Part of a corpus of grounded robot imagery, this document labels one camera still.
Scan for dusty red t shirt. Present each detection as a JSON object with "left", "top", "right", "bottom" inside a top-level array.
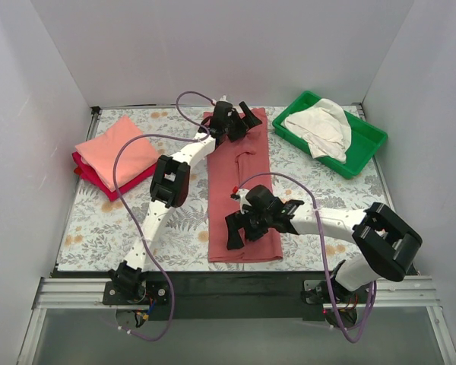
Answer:
[{"left": 201, "top": 107, "right": 283, "bottom": 264}]

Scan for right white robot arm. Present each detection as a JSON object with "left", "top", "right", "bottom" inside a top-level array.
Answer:
[{"left": 225, "top": 185, "right": 423, "bottom": 303}]

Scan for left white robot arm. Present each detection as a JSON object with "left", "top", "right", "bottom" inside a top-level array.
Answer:
[{"left": 109, "top": 101, "right": 262, "bottom": 304}]

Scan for white crumpled t shirt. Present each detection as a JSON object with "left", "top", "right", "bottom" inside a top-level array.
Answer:
[{"left": 282, "top": 99, "right": 352, "bottom": 164}]

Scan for green plastic tray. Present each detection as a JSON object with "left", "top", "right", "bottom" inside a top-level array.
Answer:
[{"left": 272, "top": 90, "right": 388, "bottom": 179}]

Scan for folded salmon pink t shirt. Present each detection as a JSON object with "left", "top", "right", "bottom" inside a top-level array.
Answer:
[{"left": 75, "top": 116, "right": 160, "bottom": 191}]

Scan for folded magenta t shirt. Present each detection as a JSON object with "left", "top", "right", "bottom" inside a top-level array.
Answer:
[{"left": 72, "top": 152, "right": 156, "bottom": 202}]

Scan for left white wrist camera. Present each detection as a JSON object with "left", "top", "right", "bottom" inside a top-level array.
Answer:
[{"left": 211, "top": 95, "right": 233, "bottom": 108}]

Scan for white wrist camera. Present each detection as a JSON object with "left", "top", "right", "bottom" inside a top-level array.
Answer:
[
  {"left": 211, "top": 95, "right": 233, "bottom": 108},
  {"left": 230, "top": 186, "right": 252, "bottom": 210}
]

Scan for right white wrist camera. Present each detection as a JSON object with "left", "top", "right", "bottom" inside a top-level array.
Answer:
[{"left": 230, "top": 186, "right": 252, "bottom": 210}]

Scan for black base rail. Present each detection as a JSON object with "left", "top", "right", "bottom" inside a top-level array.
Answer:
[{"left": 52, "top": 270, "right": 419, "bottom": 322}]

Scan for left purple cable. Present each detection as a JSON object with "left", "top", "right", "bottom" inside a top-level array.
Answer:
[{"left": 112, "top": 90, "right": 218, "bottom": 342}]

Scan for aluminium frame rail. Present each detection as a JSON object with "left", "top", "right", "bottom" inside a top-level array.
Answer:
[{"left": 24, "top": 273, "right": 456, "bottom": 364}]

